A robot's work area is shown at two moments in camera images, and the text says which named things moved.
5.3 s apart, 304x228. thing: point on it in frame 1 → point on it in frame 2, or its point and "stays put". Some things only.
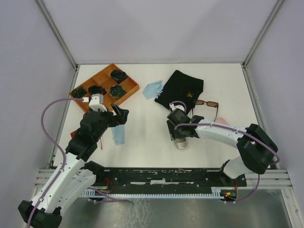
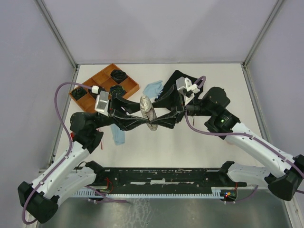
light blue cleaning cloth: (118, 133) stays put
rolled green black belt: (79, 92) stays put
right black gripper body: (175, 133) → (186, 110)
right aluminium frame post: (247, 58) stays put
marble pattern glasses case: (180, 143) → (148, 110)
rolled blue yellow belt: (117, 91) stays put
